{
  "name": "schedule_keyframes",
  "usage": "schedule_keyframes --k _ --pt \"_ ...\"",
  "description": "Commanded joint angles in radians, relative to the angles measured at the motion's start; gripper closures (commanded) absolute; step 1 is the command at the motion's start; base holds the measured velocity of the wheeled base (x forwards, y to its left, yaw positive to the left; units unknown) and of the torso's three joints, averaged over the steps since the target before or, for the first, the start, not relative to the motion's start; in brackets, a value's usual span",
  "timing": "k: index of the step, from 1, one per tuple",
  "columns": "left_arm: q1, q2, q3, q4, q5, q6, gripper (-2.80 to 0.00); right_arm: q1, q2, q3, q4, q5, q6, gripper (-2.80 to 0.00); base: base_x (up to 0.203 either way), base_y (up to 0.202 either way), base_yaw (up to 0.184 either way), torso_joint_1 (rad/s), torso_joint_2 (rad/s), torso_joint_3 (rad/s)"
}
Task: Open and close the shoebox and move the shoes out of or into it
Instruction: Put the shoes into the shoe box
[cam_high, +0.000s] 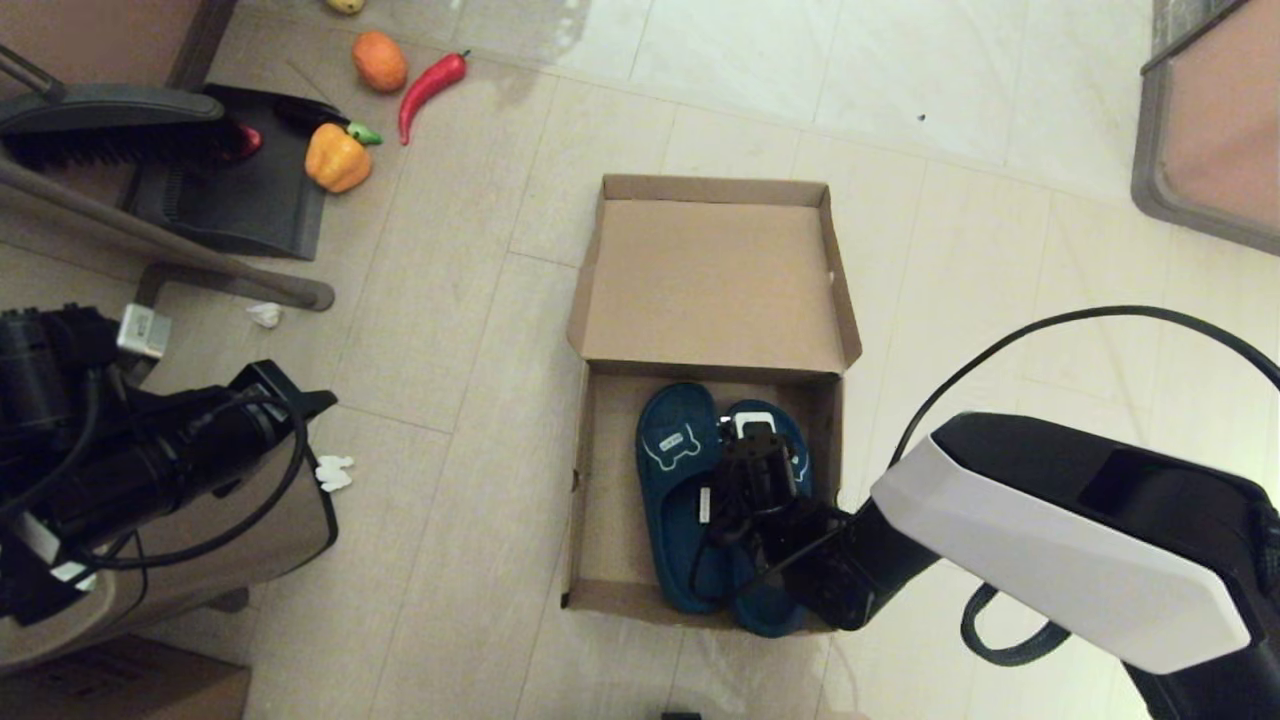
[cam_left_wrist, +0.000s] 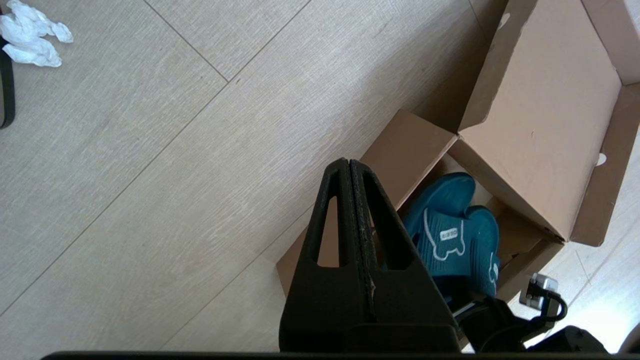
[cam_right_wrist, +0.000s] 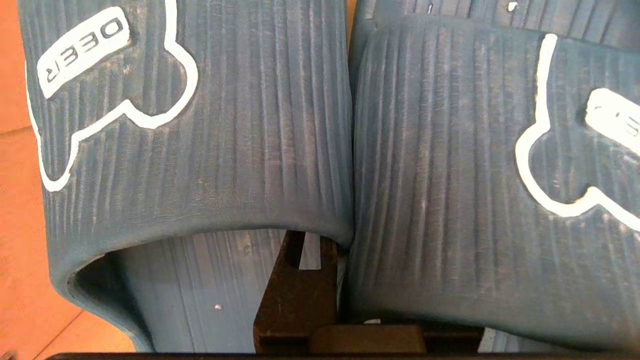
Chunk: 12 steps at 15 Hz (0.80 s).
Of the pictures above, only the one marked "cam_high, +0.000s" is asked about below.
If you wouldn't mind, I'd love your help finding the blue slipper bone print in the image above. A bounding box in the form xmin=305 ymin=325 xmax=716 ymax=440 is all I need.
xmin=715 ymin=400 xmax=816 ymax=639
xmin=636 ymin=382 xmax=736 ymax=615

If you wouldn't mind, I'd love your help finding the brown cardboard shoe box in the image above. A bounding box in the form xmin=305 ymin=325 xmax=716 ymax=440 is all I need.
xmin=560 ymin=173 xmax=864 ymax=633

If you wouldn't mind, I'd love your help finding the brown trash bin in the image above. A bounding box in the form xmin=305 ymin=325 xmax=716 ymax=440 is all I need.
xmin=0 ymin=440 xmax=341 ymax=673

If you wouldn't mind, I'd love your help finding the dark metal furniture leg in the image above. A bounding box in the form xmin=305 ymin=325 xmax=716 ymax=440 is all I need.
xmin=130 ymin=263 xmax=171 ymax=313

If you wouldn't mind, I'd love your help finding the black plastic dustpan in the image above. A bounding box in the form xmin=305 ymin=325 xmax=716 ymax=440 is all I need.
xmin=122 ymin=85 xmax=351 ymax=263

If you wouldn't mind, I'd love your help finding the brown furniture bar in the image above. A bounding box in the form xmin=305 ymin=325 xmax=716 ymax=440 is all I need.
xmin=0 ymin=155 xmax=337 ymax=314

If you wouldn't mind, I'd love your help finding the orange bell pepper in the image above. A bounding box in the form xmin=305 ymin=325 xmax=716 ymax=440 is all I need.
xmin=304 ymin=123 xmax=374 ymax=196

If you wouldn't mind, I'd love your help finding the brown cardboard carton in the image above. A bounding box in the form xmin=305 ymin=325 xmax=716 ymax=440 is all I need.
xmin=0 ymin=635 xmax=254 ymax=720

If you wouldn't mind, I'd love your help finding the dark eggplant with green stem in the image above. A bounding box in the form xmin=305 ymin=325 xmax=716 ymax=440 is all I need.
xmin=272 ymin=100 xmax=385 ymax=148

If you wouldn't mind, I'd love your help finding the red chili pepper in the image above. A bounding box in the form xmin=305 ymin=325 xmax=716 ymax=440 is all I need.
xmin=398 ymin=52 xmax=470 ymax=148

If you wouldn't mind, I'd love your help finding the orange round fruit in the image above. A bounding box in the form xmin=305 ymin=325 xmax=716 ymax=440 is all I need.
xmin=351 ymin=32 xmax=409 ymax=95

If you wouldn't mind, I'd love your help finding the grey broom with black bristles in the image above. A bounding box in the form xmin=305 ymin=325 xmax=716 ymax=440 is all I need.
xmin=0 ymin=42 xmax=248 ymax=173

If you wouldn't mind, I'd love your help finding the brown wooden cabinet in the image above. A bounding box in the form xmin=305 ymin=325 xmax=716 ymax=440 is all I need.
xmin=0 ymin=0 xmax=241 ymax=96

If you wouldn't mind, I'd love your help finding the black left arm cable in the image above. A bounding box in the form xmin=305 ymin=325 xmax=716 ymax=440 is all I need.
xmin=0 ymin=395 xmax=309 ymax=571

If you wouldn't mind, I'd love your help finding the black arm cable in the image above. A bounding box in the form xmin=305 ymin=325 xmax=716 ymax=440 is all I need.
xmin=690 ymin=305 xmax=1280 ymax=668
xmin=0 ymin=395 xmax=309 ymax=571

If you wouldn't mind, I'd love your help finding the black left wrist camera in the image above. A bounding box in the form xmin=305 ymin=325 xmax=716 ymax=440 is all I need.
xmin=0 ymin=303 xmax=173 ymax=401

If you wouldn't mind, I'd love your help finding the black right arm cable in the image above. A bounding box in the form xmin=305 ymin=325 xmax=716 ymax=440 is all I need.
xmin=690 ymin=305 xmax=1280 ymax=668

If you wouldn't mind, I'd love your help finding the brown table with grey frame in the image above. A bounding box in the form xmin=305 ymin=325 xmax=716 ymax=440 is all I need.
xmin=1130 ymin=0 xmax=1280 ymax=256

